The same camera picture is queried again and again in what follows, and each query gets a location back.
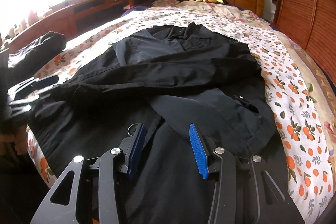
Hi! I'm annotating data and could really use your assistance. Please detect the wooden slatted wardrobe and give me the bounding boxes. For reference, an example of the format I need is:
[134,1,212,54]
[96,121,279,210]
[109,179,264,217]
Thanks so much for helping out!
[272,0,336,75]

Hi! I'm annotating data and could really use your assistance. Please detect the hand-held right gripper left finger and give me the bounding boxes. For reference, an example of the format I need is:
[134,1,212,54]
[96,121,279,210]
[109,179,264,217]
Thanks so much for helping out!
[30,123,147,224]

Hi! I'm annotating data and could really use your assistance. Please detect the black double-breasted coat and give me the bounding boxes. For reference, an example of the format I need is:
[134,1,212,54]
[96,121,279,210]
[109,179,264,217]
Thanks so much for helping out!
[26,24,289,224]

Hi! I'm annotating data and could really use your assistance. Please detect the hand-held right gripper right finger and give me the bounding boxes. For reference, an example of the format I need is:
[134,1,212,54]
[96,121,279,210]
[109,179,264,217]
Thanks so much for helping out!
[189,123,305,224]

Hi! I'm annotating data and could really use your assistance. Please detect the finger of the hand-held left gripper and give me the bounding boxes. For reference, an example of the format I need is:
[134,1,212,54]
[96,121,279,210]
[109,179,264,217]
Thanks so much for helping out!
[9,94,53,119]
[7,75,60,98]

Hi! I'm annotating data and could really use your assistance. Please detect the pile of dark clothes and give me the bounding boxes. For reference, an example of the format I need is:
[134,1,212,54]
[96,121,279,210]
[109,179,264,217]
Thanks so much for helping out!
[8,32,67,69]

